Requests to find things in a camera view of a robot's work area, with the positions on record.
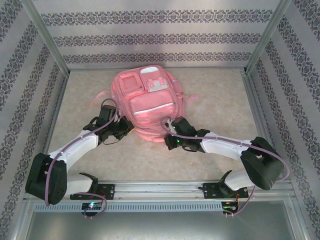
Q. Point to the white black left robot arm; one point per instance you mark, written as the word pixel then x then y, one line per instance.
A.
pixel 75 147

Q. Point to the left aluminium side rail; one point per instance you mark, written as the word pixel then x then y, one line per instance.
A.
pixel 53 120

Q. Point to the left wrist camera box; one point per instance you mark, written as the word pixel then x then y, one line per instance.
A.
pixel 107 114

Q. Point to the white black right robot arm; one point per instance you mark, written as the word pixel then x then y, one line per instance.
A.
pixel 225 147

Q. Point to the aluminium back rail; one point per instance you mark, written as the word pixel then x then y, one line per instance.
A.
pixel 100 68

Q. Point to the aluminium frame post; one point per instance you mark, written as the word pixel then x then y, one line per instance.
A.
pixel 47 37
pixel 267 37

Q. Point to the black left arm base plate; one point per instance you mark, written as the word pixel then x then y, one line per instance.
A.
pixel 110 191

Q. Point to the pink student backpack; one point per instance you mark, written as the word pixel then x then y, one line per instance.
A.
pixel 150 105

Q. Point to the left aluminium frame post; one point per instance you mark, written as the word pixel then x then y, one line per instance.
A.
pixel 47 37

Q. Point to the left controller board green light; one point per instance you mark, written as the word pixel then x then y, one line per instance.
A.
pixel 91 205

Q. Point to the right aluminium frame post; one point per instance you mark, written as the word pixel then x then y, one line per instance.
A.
pixel 267 37

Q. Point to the aluminium mounting rail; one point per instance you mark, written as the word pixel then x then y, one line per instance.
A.
pixel 160 190

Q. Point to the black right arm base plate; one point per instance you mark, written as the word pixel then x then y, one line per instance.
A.
pixel 210 191

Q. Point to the grey metal sheet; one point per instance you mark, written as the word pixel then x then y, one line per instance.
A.
pixel 160 227

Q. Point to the right controller board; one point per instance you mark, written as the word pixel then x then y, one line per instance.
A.
pixel 228 207

